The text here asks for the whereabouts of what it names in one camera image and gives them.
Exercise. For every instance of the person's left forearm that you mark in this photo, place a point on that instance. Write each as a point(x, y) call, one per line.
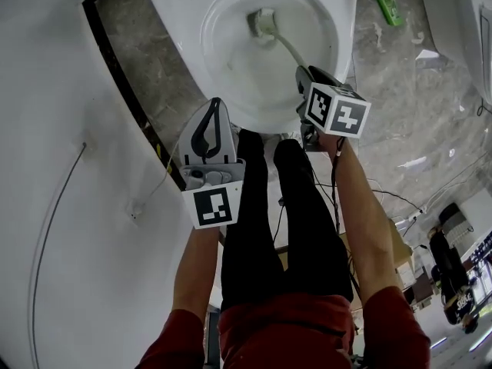
point(196, 267)

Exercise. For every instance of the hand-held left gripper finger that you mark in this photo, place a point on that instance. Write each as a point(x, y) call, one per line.
point(227, 144)
point(190, 148)

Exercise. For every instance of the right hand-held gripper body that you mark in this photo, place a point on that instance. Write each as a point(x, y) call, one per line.
point(348, 117)

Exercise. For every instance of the person's red shirt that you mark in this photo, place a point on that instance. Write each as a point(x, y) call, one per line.
point(284, 333)

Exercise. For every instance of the black floor trim strip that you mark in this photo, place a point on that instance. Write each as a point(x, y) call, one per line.
point(148, 129)

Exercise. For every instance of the white toilet brush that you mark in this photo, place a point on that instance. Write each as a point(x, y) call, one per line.
point(263, 23)

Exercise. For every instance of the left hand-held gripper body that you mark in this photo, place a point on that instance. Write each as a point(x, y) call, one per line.
point(211, 206)

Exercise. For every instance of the person's right forearm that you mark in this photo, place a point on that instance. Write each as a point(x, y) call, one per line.
point(357, 213)

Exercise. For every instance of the cardboard box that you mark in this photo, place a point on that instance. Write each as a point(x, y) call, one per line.
point(401, 252)

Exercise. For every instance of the green plastic bottle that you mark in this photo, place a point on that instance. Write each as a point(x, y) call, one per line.
point(388, 2)

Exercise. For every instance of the person's leg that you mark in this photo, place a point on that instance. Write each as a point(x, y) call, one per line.
point(250, 225)
point(307, 225)

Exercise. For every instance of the person's right leg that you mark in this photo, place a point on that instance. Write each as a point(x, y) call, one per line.
point(307, 225)

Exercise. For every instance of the white wall socket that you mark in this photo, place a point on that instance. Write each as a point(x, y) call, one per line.
point(136, 213)

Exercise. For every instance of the white paper scrap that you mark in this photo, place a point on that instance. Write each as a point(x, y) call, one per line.
point(413, 162)
point(426, 55)
point(419, 38)

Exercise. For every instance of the person's left leg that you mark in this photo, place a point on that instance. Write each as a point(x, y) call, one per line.
point(250, 225)

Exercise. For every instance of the white neighbouring toilet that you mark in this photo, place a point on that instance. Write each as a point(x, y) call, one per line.
point(449, 10)

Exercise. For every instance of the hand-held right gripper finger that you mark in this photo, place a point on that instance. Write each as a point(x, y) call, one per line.
point(303, 81)
point(323, 76)

